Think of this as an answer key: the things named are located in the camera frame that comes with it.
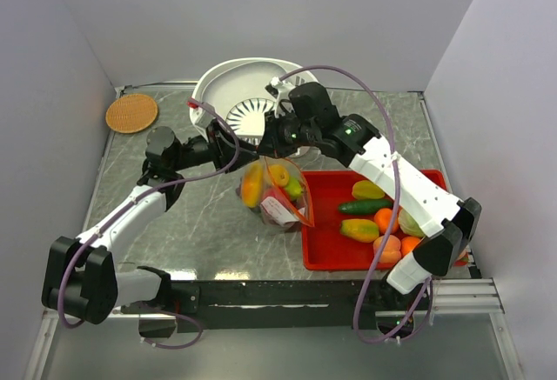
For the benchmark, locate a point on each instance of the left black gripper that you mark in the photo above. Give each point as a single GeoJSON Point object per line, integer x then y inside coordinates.
{"type": "Point", "coordinates": [220, 144]}

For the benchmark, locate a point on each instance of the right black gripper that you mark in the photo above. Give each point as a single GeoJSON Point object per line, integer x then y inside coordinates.
{"type": "Point", "coordinates": [271, 143]}

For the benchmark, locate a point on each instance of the yellow orange mango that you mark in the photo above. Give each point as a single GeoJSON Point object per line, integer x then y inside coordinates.
{"type": "Point", "coordinates": [252, 185]}

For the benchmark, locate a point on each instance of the clear zip top bag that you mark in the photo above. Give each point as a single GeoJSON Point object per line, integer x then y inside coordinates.
{"type": "Point", "coordinates": [301, 208]}

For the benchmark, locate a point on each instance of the green pear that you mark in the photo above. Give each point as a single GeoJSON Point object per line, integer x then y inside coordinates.
{"type": "Point", "coordinates": [293, 189]}

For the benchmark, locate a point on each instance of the dark purple mangosteen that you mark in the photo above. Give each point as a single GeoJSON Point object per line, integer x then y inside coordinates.
{"type": "Point", "coordinates": [279, 219]}

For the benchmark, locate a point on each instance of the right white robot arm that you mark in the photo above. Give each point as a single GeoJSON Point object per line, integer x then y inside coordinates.
{"type": "Point", "coordinates": [448, 222]}

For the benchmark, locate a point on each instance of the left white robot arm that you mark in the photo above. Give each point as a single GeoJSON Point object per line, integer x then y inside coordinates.
{"type": "Point", "coordinates": [81, 279]}

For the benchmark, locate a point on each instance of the striped round plate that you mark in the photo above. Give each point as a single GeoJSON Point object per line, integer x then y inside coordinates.
{"type": "Point", "coordinates": [247, 118]}

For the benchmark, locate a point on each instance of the white plastic dish basket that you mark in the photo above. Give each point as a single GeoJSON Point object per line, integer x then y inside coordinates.
{"type": "Point", "coordinates": [235, 89]}

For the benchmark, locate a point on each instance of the white oval plate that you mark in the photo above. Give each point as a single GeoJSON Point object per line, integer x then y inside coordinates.
{"type": "Point", "coordinates": [233, 81]}

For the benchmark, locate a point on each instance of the green starfruit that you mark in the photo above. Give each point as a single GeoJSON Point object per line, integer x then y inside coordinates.
{"type": "Point", "coordinates": [367, 190]}

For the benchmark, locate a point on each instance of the round woven coaster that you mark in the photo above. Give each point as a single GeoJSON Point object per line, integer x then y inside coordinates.
{"type": "Point", "coordinates": [131, 113]}

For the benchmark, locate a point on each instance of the green cucumber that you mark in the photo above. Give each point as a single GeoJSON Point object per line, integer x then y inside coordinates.
{"type": "Point", "coordinates": [365, 206]}

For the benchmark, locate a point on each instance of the red plastic tray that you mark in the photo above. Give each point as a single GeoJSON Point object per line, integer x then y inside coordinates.
{"type": "Point", "coordinates": [323, 247]}

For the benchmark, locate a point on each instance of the green cabbage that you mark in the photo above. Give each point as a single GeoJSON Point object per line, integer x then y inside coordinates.
{"type": "Point", "coordinates": [408, 225]}

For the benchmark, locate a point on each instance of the orange peach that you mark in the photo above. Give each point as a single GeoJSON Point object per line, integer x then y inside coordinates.
{"type": "Point", "coordinates": [391, 253]}

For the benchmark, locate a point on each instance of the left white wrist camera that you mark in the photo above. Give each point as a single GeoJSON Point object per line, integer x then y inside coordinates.
{"type": "Point", "coordinates": [201, 114]}

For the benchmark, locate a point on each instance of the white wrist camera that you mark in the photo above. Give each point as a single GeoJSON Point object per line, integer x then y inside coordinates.
{"type": "Point", "coordinates": [280, 90]}
{"type": "Point", "coordinates": [201, 114]}

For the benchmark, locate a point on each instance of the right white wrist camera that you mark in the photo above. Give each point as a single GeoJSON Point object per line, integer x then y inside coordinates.
{"type": "Point", "coordinates": [280, 90]}

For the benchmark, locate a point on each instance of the black base frame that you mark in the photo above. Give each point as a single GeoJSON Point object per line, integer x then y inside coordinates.
{"type": "Point", "coordinates": [260, 304]}

